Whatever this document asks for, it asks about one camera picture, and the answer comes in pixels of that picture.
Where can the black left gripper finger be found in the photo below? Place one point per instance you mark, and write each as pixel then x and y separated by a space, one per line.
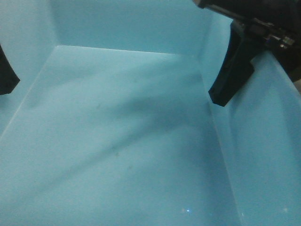
pixel 8 77

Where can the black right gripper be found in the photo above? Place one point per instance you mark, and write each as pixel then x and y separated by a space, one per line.
pixel 276 22

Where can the light blue plastic box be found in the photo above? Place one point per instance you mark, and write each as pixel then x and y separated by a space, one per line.
pixel 111 123

